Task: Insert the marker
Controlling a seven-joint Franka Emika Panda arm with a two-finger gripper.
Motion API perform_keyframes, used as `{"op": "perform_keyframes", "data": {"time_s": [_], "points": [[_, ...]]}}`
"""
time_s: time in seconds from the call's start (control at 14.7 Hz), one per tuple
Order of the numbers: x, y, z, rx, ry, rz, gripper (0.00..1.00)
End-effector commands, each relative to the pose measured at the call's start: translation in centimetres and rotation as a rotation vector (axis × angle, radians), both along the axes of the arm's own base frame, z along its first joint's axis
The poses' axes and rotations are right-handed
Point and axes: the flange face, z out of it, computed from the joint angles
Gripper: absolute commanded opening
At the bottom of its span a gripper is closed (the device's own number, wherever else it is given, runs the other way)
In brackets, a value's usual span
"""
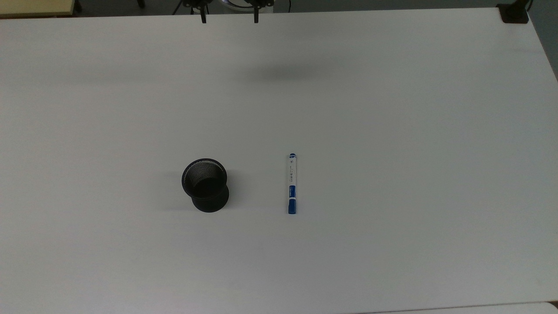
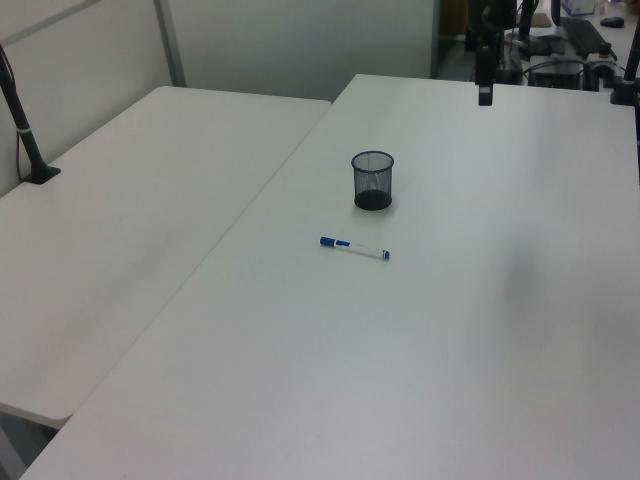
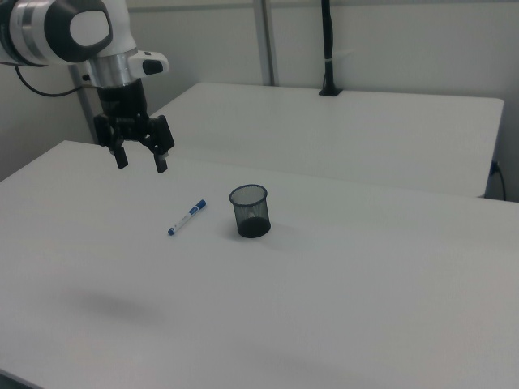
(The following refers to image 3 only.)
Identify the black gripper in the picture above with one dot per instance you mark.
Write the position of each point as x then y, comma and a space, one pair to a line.
121, 103

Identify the blue and white marker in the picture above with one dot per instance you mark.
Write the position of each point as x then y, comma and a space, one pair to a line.
186, 217

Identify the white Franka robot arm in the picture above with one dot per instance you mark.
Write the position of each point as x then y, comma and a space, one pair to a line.
61, 36

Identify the black mesh pen cup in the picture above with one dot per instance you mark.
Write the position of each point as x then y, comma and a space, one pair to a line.
251, 227

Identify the grey metal partition post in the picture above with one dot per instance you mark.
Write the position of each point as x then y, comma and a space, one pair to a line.
267, 40

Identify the black camera pole with base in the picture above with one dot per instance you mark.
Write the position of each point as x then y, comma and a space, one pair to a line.
327, 40

